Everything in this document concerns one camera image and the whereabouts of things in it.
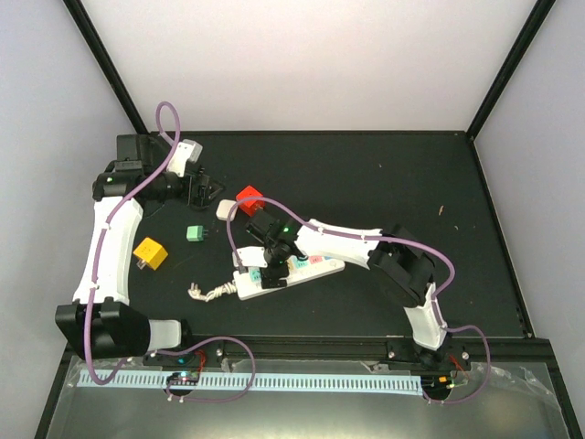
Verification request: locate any yellow cube socket adapter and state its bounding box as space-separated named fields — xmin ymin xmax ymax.
xmin=133 ymin=237 xmax=168 ymax=271

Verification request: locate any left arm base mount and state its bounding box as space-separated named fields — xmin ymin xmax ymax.
xmin=143 ymin=340 xmax=226 ymax=369

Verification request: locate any white power strip cord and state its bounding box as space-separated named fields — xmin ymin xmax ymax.
xmin=188 ymin=281 xmax=239 ymax=304

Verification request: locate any white charger block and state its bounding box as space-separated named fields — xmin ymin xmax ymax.
xmin=216 ymin=199 xmax=237 ymax=221

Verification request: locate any red cube socket adapter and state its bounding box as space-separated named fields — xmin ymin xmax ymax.
xmin=236 ymin=185 xmax=265 ymax=217

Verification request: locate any white power strip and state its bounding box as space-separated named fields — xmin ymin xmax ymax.
xmin=233 ymin=256 xmax=346 ymax=300

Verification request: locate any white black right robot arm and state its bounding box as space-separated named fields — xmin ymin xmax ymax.
xmin=232 ymin=209 xmax=449 ymax=369

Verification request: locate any green plug adapter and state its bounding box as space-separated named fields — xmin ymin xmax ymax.
xmin=186 ymin=225 xmax=208 ymax=242

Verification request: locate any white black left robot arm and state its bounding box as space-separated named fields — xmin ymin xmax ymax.
xmin=55 ymin=134 xmax=224 ymax=365

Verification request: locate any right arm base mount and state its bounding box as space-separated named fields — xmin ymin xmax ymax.
xmin=386 ymin=337 xmax=471 ymax=372

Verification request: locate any black front frame rail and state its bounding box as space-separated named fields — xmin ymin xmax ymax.
xmin=66 ymin=332 xmax=557 ymax=367

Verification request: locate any white slotted cable duct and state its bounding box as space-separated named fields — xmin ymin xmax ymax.
xmin=106 ymin=369 xmax=422 ymax=396

